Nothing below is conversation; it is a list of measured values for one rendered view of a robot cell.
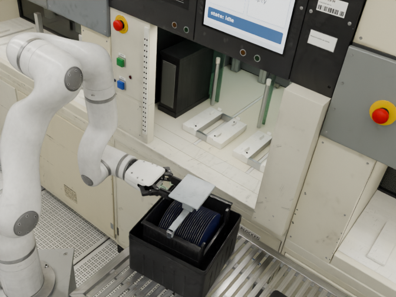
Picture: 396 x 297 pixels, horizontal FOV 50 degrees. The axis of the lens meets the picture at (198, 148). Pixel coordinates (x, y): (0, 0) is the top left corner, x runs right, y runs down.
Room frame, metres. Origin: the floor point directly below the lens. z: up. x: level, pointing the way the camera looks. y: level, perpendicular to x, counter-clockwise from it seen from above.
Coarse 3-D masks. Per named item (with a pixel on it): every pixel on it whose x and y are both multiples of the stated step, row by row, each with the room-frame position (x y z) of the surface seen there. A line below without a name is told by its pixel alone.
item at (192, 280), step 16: (224, 240) 1.03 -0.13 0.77; (144, 256) 0.85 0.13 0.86; (160, 256) 0.82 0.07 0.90; (208, 256) 0.95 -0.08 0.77; (224, 256) 0.91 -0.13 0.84; (144, 272) 0.85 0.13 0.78; (160, 272) 0.82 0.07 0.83; (176, 272) 0.80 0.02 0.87; (192, 272) 0.78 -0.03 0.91; (208, 272) 0.78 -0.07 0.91; (176, 288) 0.80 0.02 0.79; (192, 288) 0.78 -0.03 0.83; (208, 288) 0.81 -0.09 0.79
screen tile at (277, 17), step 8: (280, 0) 1.15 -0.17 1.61; (288, 0) 1.14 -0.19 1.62; (248, 8) 1.20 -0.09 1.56; (256, 8) 1.19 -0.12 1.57; (264, 8) 1.17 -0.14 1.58; (272, 8) 1.16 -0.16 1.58; (280, 8) 1.15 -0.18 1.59; (288, 8) 1.13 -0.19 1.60; (256, 16) 1.18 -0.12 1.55; (264, 16) 1.17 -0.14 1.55; (272, 16) 1.16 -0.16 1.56; (280, 16) 1.14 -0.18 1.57; (272, 24) 1.15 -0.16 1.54; (280, 24) 1.14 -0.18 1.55
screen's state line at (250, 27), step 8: (208, 8) 1.28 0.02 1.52; (208, 16) 1.27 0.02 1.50; (216, 16) 1.26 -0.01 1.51; (224, 16) 1.24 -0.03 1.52; (232, 16) 1.23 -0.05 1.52; (232, 24) 1.22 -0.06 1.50; (240, 24) 1.21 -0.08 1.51; (248, 24) 1.20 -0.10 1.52; (256, 24) 1.18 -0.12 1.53; (256, 32) 1.18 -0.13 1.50; (264, 32) 1.16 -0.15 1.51; (272, 32) 1.15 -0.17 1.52; (280, 32) 1.14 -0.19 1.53; (272, 40) 1.15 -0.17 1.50; (280, 40) 1.13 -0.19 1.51
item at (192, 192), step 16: (192, 176) 1.00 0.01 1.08; (176, 192) 0.92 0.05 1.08; (192, 192) 0.93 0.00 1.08; (208, 192) 0.94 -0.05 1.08; (160, 208) 0.97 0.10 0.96; (192, 208) 0.92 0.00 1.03; (208, 208) 1.03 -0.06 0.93; (224, 208) 1.00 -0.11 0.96; (144, 224) 0.87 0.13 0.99; (176, 224) 0.87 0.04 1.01; (224, 224) 0.97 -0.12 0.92; (144, 240) 0.89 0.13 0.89; (160, 240) 0.86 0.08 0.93; (176, 240) 0.83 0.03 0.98; (176, 256) 0.84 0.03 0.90; (192, 256) 0.82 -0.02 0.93
